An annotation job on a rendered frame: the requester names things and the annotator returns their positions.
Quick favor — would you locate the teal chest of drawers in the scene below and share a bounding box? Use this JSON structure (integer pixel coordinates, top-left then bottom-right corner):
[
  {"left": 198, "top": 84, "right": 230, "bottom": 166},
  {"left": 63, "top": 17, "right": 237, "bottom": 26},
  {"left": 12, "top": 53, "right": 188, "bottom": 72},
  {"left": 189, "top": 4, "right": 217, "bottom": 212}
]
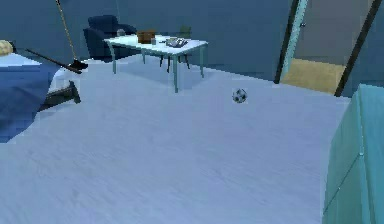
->
[{"left": 321, "top": 83, "right": 384, "bottom": 224}]

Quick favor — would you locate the black and white ball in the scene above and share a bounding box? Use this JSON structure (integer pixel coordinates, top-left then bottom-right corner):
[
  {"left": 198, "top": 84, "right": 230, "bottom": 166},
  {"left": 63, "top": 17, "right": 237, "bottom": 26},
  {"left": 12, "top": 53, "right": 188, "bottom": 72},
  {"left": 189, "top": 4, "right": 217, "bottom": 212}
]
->
[{"left": 231, "top": 88, "right": 248, "bottom": 104}]

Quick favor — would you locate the pale teal table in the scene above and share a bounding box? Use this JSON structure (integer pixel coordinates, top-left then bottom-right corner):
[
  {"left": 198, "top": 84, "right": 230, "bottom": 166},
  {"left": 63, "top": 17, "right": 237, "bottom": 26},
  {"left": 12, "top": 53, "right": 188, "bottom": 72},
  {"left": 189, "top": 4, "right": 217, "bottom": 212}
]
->
[{"left": 103, "top": 33, "right": 210, "bottom": 94}]

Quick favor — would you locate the dark green chair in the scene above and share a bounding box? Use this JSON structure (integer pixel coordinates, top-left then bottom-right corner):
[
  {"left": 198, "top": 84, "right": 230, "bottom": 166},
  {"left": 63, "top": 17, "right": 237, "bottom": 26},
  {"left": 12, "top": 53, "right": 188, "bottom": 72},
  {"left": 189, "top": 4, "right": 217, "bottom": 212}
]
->
[{"left": 159, "top": 25, "right": 193, "bottom": 74}]

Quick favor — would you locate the brown box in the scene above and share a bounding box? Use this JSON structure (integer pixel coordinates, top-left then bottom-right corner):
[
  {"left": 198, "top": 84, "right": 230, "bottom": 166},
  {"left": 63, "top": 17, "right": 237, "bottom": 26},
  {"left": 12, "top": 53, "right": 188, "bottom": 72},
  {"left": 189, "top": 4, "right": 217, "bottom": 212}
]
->
[{"left": 136, "top": 29, "right": 157, "bottom": 45}]

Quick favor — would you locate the dark blue armchair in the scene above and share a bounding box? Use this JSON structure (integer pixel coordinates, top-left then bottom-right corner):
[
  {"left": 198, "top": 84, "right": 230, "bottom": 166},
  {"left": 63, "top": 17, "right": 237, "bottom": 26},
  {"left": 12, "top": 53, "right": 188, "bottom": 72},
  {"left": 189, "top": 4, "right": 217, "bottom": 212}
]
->
[{"left": 83, "top": 14, "right": 141, "bottom": 62}]

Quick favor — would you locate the teal room door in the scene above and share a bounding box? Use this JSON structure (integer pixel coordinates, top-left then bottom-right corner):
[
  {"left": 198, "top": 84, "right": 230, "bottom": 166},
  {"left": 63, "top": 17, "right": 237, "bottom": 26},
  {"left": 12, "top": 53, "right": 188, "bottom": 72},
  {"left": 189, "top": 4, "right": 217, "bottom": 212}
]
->
[{"left": 279, "top": 0, "right": 310, "bottom": 82}]

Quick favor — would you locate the blue bed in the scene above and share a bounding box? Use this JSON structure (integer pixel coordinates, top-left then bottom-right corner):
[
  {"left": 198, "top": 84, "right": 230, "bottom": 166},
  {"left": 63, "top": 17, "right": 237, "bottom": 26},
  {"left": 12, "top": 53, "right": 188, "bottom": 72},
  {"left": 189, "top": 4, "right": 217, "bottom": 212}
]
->
[{"left": 0, "top": 48, "right": 83, "bottom": 144}]

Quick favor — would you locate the yellow pillow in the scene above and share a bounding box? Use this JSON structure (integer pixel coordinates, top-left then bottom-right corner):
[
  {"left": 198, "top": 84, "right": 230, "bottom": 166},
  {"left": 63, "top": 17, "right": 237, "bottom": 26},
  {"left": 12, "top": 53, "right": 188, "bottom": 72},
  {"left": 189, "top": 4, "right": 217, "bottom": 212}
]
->
[{"left": 0, "top": 39, "right": 14, "bottom": 57}]

